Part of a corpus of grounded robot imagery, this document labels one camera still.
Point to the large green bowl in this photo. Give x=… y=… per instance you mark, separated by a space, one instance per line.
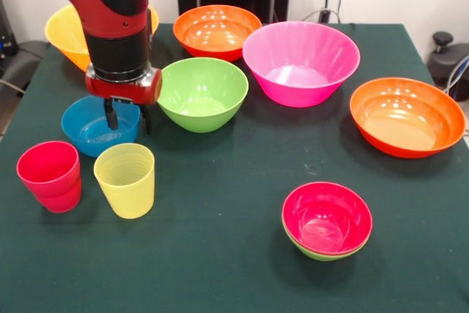
x=203 y=107

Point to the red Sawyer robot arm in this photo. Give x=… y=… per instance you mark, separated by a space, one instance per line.
x=113 y=16

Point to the small green bowl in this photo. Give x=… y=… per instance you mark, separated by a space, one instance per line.
x=322 y=256

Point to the large yellow-orange bowl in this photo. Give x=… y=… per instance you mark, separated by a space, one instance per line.
x=66 y=38

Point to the black plug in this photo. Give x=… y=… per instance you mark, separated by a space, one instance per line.
x=324 y=15

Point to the black round base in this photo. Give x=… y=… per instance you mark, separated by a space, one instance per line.
x=445 y=65

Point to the yellow cup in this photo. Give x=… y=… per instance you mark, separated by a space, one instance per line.
x=126 y=188

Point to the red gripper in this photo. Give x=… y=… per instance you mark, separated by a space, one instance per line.
x=124 y=91

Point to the dark grey seat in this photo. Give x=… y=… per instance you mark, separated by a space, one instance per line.
x=22 y=63

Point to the dark green tablecloth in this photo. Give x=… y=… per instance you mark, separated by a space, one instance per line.
x=220 y=272

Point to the black knob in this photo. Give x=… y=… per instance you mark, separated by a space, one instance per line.
x=442 y=40

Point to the large pink bowl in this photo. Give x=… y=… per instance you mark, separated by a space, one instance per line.
x=300 y=85

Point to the black equipment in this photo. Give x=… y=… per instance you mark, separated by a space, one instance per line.
x=6 y=34

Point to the small red bowl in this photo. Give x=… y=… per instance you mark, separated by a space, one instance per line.
x=326 y=217

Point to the red cup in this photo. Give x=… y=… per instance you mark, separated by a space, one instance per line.
x=47 y=166
x=60 y=203

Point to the blue bowl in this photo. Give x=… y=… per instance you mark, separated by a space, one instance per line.
x=88 y=137

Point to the orange shallow bowl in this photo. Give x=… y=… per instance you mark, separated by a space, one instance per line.
x=216 y=36
x=403 y=126

